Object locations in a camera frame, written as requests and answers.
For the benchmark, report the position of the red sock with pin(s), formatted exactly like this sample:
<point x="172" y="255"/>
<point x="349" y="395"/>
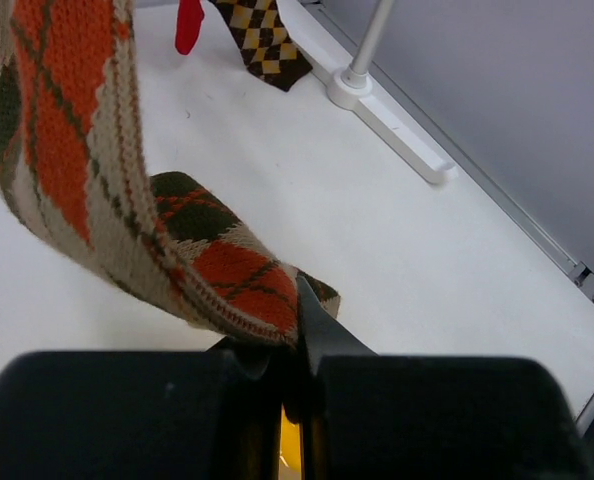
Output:
<point x="190" y="16"/>

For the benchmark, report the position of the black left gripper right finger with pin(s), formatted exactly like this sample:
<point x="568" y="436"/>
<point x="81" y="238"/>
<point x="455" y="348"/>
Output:
<point x="371" y="416"/>

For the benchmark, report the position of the white metal drying rack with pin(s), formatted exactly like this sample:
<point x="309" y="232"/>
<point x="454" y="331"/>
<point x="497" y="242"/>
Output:
<point x="349" y="85"/>

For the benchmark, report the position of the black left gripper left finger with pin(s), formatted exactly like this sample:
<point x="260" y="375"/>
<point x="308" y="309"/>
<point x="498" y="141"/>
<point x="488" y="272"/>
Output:
<point x="138" y="415"/>

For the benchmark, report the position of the yellow plastic tray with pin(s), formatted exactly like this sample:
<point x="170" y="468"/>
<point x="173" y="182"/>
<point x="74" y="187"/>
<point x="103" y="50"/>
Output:
<point x="290" y="444"/>

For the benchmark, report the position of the orange brown argyle sock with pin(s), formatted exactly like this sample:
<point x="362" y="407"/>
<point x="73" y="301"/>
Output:
<point x="72" y="171"/>

